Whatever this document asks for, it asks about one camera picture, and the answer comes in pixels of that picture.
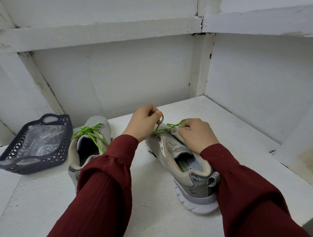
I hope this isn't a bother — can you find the person's right hand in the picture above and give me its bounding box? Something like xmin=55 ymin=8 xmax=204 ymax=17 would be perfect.
xmin=177 ymin=118 xmax=220 ymax=155

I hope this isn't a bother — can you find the person's left hand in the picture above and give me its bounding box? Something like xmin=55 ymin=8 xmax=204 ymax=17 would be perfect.
xmin=122 ymin=103 xmax=163 ymax=143

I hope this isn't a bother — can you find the green shoelace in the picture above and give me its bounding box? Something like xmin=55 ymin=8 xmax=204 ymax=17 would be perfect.
xmin=72 ymin=123 xmax=110 ymax=153
xmin=153 ymin=111 xmax=187 ymax=136

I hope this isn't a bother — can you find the grey mesh shoe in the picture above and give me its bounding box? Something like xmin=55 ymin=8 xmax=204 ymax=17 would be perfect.
xmin=67 ymin=115 xmax=112 ymax=186
xmin=145 ymin=128 xmax=221 ymax=216

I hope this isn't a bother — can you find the person's right forearm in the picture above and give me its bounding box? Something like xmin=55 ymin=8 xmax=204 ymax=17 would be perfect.
xmin=200 ymin=143 xmax=310 ymax=237

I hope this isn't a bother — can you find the person's left forearm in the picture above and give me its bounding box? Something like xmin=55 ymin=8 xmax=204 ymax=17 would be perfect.
xmin=47 ymin=134 xmax=140 ymax=237

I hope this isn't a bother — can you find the clear plastic bag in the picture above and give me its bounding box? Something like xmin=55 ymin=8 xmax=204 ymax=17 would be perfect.
xmin=16 ymin=124 xmax=67 ymax=157

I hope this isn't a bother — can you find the dark plastic lattice basket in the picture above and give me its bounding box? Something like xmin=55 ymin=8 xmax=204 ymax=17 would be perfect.
xmin=0 ymin=113 xmax=73 ymax=175

